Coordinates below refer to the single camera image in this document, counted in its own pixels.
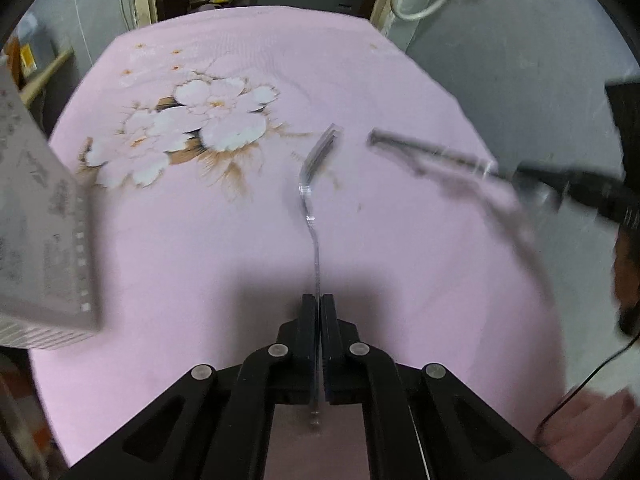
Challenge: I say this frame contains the large dark oil jug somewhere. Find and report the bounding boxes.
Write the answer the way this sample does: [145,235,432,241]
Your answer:
[5,12,51,83]

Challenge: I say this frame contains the metal fork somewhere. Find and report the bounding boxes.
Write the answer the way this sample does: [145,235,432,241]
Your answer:
[297,124,345,433]

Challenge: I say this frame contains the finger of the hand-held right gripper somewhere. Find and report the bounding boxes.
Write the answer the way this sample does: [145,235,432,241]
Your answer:
[520,180,623,222]
[514,161,626,197]

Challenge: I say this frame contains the black cable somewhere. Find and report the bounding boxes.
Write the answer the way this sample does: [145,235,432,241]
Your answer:
[535,332,640,441]

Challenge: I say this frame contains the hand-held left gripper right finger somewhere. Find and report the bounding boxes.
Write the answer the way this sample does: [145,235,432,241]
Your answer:
[320,294,573,480]

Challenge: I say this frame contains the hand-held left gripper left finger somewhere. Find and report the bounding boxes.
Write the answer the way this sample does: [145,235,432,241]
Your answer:
[62,294,318,480]

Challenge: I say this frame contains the white perforated utensil holder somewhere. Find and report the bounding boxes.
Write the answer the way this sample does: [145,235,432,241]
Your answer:
[0,65,101,351]

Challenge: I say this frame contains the beige kitchen countertop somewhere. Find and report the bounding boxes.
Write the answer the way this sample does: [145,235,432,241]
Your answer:
[17,47,75,106]

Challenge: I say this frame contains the metal peeler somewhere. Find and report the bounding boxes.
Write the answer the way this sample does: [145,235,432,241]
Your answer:
[367,127,558,306]

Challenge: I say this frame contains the pink floral table cloth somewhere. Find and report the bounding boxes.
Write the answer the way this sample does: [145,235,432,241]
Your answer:
[27,5,566,480]

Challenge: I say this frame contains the person's right hand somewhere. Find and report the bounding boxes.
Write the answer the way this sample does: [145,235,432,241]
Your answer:
[612,232,640,336]

